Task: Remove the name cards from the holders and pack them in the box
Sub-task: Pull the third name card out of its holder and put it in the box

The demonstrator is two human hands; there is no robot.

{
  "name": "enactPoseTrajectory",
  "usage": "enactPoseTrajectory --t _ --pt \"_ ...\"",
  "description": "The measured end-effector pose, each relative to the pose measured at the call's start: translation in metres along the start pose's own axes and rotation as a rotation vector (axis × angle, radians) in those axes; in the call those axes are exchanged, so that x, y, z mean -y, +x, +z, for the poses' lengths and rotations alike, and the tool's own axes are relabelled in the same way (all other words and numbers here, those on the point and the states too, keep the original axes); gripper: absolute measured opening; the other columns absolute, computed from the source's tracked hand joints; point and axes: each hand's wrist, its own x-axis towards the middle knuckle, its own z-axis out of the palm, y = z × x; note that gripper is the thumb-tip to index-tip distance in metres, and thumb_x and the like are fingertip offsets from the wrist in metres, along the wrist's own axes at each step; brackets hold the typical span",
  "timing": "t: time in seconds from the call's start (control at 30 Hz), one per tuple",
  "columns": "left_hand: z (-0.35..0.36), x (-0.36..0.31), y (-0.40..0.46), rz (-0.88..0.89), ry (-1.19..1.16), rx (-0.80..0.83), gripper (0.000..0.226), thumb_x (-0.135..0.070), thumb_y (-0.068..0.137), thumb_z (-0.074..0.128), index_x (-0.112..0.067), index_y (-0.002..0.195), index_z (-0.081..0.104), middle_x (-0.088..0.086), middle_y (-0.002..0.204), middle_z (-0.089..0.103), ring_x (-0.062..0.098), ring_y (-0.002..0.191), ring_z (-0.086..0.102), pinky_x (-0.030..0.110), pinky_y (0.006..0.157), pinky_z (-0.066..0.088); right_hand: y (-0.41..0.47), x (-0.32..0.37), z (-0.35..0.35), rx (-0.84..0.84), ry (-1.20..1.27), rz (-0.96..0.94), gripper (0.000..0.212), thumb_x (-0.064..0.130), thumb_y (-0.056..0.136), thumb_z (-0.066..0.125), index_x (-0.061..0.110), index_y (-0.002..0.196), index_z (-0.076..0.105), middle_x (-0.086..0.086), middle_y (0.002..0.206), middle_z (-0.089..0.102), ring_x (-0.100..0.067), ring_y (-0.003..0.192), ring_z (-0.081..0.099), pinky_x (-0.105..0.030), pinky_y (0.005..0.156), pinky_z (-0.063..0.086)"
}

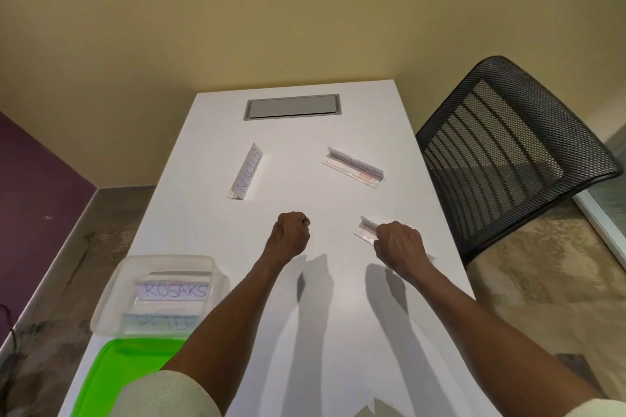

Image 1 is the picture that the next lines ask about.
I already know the person's left hand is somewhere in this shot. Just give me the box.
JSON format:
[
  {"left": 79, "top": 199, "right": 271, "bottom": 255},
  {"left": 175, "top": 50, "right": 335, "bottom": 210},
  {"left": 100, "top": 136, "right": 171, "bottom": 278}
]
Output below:
[{"left": 263, "top": 211, "right": 312, "bottom": 266}]

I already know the green plastic lid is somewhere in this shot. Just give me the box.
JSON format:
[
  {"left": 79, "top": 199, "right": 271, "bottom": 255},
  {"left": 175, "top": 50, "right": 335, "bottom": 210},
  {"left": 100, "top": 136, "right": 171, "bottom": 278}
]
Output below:
[{"left": 70, "top": 337, "right": 189, "bottom": 417}]

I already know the clear plastic container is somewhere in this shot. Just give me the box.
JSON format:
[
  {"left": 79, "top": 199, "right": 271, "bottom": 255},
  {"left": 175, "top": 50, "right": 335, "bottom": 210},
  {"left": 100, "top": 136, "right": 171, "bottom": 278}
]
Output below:
[{"left": 90, "top": 255, "right": 231, "bottom": 338}]

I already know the white-framed glass door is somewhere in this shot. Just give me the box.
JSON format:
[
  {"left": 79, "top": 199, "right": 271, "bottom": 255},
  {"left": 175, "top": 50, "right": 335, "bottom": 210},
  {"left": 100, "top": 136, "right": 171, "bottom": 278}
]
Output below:
[{"left": 572, "top": 123, "right": 626, "bottom": 271}]

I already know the black mesh office chair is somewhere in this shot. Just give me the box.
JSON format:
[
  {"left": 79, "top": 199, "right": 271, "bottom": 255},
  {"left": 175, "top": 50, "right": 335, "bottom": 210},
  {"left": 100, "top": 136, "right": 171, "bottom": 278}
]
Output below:
[{"left": 415, "top": 55, "right": 625, "bottom": 268}]

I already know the person's right forearm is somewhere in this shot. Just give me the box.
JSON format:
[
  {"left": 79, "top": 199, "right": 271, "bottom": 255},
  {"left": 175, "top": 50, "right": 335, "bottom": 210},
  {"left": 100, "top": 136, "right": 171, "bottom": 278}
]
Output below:
[{"left": 396, "top": 265, "right": 607, "bottom": 417}]

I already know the person's left forearm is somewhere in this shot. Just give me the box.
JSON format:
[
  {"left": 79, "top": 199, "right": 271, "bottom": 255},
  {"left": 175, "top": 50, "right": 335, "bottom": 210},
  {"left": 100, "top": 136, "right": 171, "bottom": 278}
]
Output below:
[{"left": 161, "top": 255, "right": 309, "bottom": 415}]

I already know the person's right hand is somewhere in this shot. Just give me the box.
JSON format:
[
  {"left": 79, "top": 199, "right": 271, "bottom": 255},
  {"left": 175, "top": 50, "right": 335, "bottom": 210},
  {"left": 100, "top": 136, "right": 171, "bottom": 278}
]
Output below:
[{"left": 372, "top": 221, "right": 431, "bottom": 281}]

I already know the pale green shirt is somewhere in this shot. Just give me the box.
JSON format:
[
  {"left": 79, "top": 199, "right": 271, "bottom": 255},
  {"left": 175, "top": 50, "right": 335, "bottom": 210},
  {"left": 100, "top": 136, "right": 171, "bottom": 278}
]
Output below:
[{"left": 112, "top": 370, "right": 626, "bottom": 417}]

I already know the grey table cable hatch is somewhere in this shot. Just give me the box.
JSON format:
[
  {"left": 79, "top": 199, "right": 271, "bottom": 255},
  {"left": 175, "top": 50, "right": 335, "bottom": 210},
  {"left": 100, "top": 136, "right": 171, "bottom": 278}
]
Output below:
[{"left": 243, "top": 94, "right": 342, "bottom": 121}]

